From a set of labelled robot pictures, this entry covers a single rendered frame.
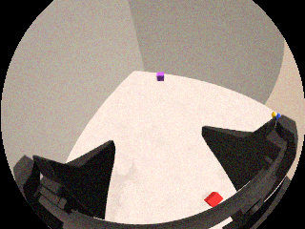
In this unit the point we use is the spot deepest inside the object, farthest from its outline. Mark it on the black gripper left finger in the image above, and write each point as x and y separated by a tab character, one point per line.
87	178

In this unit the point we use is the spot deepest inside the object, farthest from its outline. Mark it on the small purple block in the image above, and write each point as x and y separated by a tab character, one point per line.
159	76

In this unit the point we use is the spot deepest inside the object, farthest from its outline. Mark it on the red block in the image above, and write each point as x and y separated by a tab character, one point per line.
213	199

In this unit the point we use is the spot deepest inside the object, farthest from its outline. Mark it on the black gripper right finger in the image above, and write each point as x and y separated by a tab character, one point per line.
237	151

